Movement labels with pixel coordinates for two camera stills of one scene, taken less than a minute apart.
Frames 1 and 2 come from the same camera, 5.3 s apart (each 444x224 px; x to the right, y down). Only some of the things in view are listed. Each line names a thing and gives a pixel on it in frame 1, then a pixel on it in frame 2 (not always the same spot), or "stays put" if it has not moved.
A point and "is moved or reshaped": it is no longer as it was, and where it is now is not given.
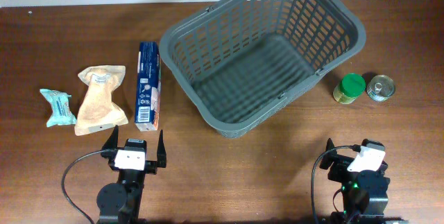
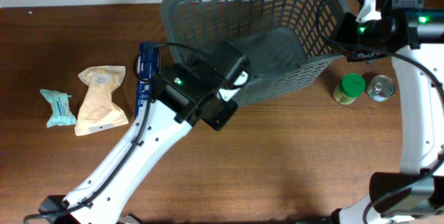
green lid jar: x=352 y=86 stays put
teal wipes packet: x=61 y=113 stays put
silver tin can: x=381 y=87 stays put
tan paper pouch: x=98 y=110 stays put
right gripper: x=340 y=165 -> x=347 y=21
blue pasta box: x=148 y=87 stays put
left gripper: x=150 y=168 -> x=220 y=123
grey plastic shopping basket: x=240 y=56 is moved or reshaped
